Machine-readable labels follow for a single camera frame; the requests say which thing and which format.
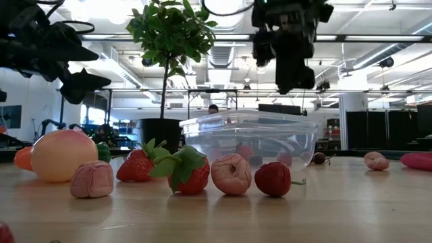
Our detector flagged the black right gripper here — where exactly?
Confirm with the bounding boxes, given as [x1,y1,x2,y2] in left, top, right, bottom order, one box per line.
[252,0,335,95]

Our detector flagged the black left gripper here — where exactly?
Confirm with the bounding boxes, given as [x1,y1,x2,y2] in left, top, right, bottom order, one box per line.
[9,3,112,105]

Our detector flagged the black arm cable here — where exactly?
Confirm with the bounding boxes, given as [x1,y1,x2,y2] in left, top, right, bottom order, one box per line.
[201,0,254,18]
[33,0,96,35]

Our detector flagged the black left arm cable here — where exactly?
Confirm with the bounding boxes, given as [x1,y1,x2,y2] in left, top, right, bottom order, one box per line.
[33,0,96,35]

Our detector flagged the toy peach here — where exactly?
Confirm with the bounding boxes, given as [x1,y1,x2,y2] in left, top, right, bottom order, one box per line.
[30,129,99,183]

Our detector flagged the black partition panels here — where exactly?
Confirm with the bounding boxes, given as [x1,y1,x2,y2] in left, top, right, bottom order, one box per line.
[346,109,419,151]

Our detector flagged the black wide monitor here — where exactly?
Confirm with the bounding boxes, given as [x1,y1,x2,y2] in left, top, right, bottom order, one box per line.
[258,103,304,116]

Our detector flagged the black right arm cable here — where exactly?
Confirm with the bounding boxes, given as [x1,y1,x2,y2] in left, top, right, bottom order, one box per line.
[201,0,254,18]

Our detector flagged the magenta cloth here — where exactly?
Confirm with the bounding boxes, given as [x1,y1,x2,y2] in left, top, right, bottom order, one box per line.
[400,151,432,171]

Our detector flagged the red toy strawberry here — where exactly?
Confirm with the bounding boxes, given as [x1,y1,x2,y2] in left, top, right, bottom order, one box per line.
[115,137,169,183]
[236,144,254,162]

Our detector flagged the dark red toy cherry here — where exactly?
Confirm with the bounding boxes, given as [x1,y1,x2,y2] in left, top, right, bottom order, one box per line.
[310,151,335,166]

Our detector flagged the dark wall screen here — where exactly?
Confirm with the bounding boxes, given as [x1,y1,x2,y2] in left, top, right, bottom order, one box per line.
[0,105,23,130]

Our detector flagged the clear plastic tupperware container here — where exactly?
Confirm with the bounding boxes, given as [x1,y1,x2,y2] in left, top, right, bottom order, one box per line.
[178,109,319,173]

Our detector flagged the strawberry with large green leaves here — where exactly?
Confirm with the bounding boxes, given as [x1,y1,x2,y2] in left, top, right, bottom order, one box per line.
[148,144,211,196]

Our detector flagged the pink lumpy toy fruit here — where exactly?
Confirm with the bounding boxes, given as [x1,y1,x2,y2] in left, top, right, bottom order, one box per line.
[70,160,115,199]
[363,151,391,171]
[211,153,252,196]

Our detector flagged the green plant in black pot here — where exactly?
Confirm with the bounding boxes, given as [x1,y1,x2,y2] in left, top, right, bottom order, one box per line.
[125,0,219,155]

